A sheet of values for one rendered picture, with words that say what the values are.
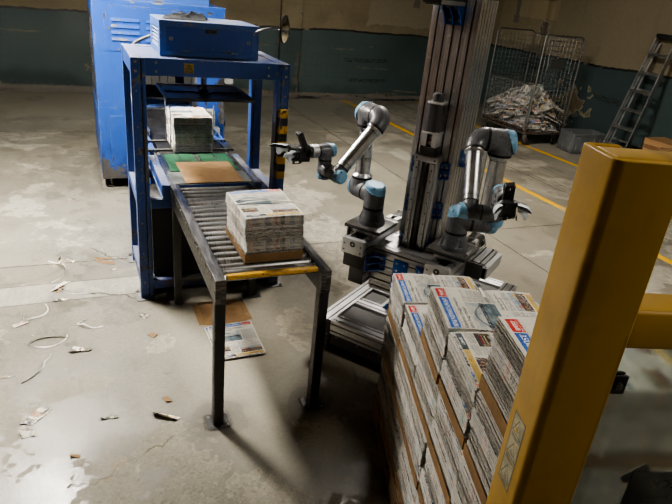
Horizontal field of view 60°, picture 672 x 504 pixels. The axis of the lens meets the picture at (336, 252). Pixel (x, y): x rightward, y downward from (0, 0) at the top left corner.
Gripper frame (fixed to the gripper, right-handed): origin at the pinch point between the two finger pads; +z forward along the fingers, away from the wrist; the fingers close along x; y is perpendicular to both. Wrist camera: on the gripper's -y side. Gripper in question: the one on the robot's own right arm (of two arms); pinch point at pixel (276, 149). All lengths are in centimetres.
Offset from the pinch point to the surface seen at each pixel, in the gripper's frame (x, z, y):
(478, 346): -160, 12, -4
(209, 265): -35, 46, 39
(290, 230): -41.2, 10.2, 22.5
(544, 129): 334, -672, 145
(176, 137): 152, -1, 54
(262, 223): -37.9, 23.4, 18.7
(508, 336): -180, 31, -30
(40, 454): -45, 124, 118
